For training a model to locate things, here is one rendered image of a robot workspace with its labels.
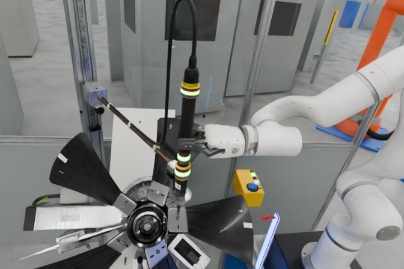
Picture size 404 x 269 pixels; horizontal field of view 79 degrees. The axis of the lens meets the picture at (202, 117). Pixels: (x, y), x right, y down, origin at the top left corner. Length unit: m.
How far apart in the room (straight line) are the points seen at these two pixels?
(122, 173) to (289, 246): 0.76
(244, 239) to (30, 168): 1.34
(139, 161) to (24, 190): 1.04
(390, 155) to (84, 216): 0.98
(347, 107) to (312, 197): 1.59
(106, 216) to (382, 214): 0.87
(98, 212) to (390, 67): 0.96
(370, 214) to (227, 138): 0.48
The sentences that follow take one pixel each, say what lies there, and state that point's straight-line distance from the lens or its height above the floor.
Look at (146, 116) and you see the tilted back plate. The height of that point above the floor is 1.34.
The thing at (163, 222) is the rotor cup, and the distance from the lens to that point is 0.81.
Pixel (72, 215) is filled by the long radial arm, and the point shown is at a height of 1.12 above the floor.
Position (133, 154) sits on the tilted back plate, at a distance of 1.08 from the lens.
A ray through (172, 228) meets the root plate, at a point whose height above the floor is 1.19.
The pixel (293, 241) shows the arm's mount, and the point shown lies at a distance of 1.25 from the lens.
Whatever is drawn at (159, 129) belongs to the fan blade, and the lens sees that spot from 0.90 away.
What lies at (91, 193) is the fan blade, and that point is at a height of 1.23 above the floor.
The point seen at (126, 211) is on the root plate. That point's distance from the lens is 0.89.
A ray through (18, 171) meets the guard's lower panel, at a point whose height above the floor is 0.76.
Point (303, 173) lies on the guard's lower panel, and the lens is 1.98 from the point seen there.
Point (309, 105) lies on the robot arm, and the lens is 0.69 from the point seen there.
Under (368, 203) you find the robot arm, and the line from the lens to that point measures 0.92.
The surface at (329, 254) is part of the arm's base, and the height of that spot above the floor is 1.07.
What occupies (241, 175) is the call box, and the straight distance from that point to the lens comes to 1.25.
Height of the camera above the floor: 1.87
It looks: 29 degrees down
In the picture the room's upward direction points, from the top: 7 degrees clockwise
